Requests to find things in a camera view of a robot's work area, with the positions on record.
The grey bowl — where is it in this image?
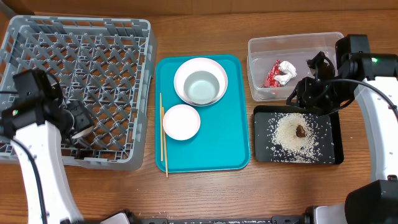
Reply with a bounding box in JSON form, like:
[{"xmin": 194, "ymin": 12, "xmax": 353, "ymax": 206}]
[{"xmin": 183, "ymin": 71, "xmax": 220, "ymax": 106}]

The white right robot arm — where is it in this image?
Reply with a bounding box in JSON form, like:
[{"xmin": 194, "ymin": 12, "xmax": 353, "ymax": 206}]
[{"xmin": 286, "ymin": 34, "xmax": 397, "ymax": 223}]

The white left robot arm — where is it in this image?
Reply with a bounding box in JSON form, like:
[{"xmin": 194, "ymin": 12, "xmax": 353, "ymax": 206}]
[{"xmin": 1, "ymin": 69, "xmax": 94, "ymax": 223}]

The black food waste tray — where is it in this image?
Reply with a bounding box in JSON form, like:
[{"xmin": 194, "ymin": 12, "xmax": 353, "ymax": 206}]
[{"xmin": 253, "ymin": 106, "xmax": 344, "ymax": 165}]

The grey dishwasher rack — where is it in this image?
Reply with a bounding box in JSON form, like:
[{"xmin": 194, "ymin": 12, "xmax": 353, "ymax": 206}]
[{"xmin": 1, "ymin": 16, "xmax": 157, "ymax": 170}]

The crumpled white tissue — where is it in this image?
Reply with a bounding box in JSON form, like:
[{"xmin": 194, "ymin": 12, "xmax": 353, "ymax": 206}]
[{"xmin": 274, "ymin": 61, "xmax": 297, "ymax": 86}]

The brown food chunk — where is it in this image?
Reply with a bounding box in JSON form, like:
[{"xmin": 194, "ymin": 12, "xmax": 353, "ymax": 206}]
[{"xmin": 296, "ymin": 125, "xmax": 306, "ymax": 138}]

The red wrapper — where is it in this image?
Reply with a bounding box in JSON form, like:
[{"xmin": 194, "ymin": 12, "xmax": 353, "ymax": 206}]
[{"xmin": 262, "ymin": 60, "xmax": 280, "ymax": 88}]

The clear plastic bin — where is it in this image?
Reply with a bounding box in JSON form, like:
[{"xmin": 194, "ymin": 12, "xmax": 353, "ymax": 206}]
[{"xmin": 247, "ymin": 32, "xmax": 343, "ymax": 102}]

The pile of rice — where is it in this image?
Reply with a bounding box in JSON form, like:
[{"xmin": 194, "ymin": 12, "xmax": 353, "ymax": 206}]
[{"xmin": 261, "ymin": 113, "xmax": 335, "ymax": 164}]

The wooden chopstick right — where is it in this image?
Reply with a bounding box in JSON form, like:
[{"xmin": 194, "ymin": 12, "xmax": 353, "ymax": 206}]
[{"xmin": 161, "ymin": 107, "xmax": 169, "ymax": 178}]

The wooden chopstick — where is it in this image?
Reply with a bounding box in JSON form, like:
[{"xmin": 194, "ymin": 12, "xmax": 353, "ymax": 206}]
[
  {"xmin": 161, "ymin": 107, "xmax": 169, "ymax": 178},
  {"xmin": 159, "ymin": 92, "xmax": 164, "ymax": 161}
]

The wooden chopstick left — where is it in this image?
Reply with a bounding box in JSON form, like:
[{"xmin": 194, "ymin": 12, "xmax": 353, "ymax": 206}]
[{"xmin": 159, "ymin": 92, "xmax": 164, "ymax": 161}]

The teal plastic tray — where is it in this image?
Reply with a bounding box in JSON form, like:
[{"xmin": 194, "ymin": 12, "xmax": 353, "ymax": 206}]
[{"xmin": 154, "ymin": 55, "xmax": 251, "ymax": 173}]

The large white pink plate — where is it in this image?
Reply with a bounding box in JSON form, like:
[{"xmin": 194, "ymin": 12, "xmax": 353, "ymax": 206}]
[{"xmin": 174, "ymin": 57, "xmax": 228, "ymax": 106}]

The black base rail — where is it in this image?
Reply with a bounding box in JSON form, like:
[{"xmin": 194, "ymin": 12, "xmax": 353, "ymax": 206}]
[{"xmin": 125, "ymin": 210, "xmax": 314, "ymax": 224}]

